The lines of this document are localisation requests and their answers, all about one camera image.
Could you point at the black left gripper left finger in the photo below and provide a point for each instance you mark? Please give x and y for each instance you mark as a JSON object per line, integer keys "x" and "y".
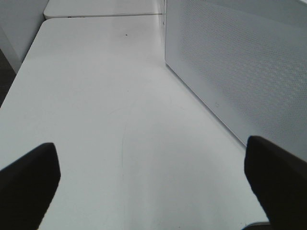
{"x": 27, "y": 187}

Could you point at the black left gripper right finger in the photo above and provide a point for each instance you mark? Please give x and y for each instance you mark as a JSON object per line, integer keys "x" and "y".
{"x": 278, "y": 179}

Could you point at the white microwave door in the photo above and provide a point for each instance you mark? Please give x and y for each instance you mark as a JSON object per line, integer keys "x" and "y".
{"x": 247, "y": 61}

